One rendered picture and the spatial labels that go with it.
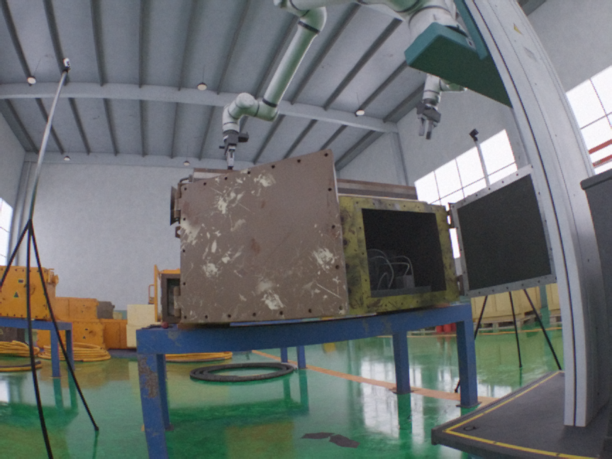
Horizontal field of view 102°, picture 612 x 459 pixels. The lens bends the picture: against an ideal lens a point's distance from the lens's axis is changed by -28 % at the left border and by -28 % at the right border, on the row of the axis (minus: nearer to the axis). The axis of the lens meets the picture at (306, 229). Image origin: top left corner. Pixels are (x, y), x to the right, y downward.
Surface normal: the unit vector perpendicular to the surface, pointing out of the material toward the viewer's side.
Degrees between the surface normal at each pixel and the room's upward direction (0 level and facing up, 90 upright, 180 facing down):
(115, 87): 90
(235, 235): 90
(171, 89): 90
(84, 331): 90
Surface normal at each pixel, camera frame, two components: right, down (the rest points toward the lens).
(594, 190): -0.92, -0.03
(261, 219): -0.33, -0.21
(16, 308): 0.40, -0.25
